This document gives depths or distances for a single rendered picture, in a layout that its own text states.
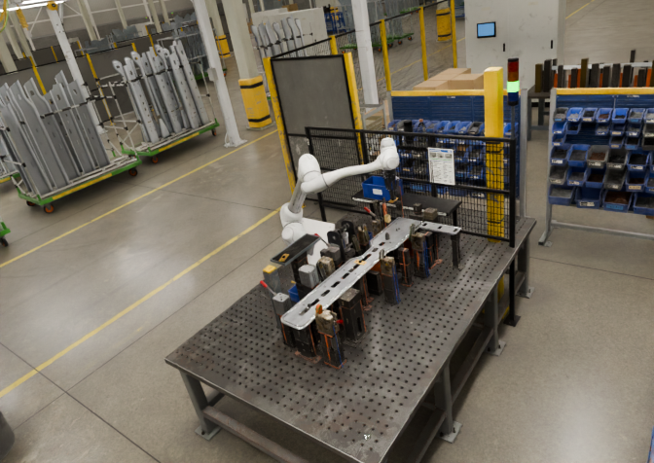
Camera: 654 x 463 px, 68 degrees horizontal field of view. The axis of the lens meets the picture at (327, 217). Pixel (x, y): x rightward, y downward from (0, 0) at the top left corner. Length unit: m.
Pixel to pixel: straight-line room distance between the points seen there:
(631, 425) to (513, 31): 7.30
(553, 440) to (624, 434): 0.41
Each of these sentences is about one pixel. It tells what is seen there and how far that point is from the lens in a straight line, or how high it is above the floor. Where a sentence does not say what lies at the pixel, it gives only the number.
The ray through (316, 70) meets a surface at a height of 1.83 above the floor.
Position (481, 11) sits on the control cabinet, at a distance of 9.79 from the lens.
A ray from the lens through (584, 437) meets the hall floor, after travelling 3.56.
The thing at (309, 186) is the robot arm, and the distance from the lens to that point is 3.32.
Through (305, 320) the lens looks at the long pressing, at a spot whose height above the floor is 1.00.
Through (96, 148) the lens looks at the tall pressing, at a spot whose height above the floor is 0.65.
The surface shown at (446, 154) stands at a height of 1.40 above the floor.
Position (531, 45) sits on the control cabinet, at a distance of 9.60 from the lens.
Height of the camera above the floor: 2.70
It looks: 26 degrees down
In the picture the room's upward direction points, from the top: 11 degrees counter-clockwise
